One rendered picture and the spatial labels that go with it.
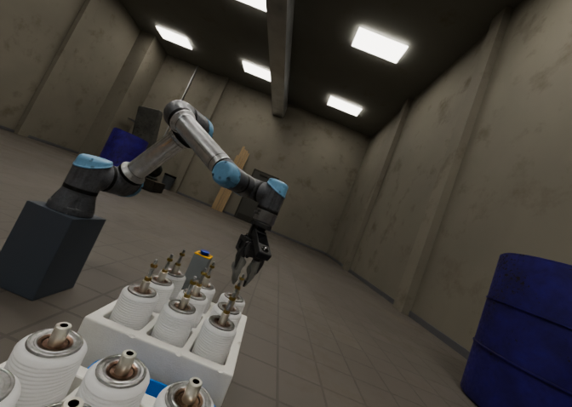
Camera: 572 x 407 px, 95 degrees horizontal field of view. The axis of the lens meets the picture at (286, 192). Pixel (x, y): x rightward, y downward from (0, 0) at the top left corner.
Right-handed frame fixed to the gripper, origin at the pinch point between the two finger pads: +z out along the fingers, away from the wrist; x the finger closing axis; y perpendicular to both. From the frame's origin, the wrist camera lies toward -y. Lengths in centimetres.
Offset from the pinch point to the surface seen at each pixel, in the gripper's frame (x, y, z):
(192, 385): 19.5, -37.8, 6.2
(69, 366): 36.3, -29.0, 10.4
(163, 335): 18.7, -8.4, 15.3
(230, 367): 1.8, -17.1, 16.2
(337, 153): -591, 813, -375
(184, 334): 13.7, -8.7, 14.0
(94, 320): 34.3, -3.6, 16.4
